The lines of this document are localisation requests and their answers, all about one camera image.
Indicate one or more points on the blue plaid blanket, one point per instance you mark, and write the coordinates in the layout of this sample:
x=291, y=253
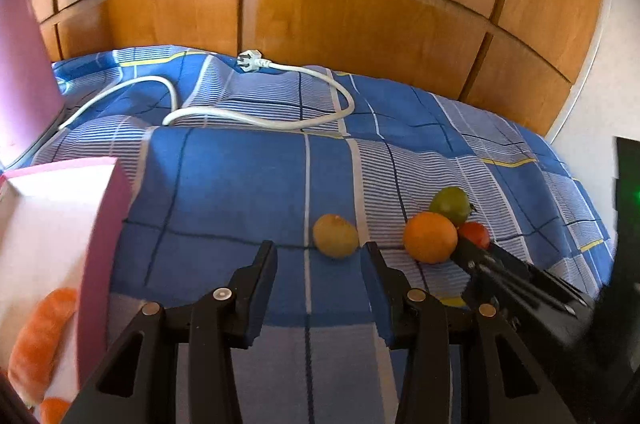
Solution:
x=225, y=184

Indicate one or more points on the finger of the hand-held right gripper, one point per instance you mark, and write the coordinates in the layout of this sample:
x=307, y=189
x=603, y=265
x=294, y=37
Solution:
x=545, y=276
x=482, y=271

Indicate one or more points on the small yellow fruit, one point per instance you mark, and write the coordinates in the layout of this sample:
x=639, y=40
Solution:
x=336, y=236

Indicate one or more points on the red tomato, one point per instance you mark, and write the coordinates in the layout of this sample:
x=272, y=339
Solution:
x=474, y=234

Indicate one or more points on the green lime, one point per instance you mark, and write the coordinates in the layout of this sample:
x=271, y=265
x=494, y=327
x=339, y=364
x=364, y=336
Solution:
x=449, y=205

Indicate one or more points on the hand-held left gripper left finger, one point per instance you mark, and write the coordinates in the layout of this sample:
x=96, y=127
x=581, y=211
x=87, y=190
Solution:
x=256, y=304

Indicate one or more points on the pink shallow box tray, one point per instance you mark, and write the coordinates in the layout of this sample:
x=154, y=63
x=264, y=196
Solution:
x=45, y=229

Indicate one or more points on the pink electric kettle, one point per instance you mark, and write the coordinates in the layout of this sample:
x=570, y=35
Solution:
x=20, y=78

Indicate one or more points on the orange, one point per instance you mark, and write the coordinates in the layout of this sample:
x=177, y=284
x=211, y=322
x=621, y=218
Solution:
x=429, y=238

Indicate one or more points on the orange carrot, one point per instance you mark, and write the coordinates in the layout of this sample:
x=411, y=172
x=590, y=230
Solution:
x=40, y=344

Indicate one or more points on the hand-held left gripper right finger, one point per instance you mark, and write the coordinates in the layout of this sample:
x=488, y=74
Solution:
x=382, y=309

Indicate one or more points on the wooden panelled wardrobe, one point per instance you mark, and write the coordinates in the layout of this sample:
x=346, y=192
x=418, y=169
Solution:
x=350, y=18

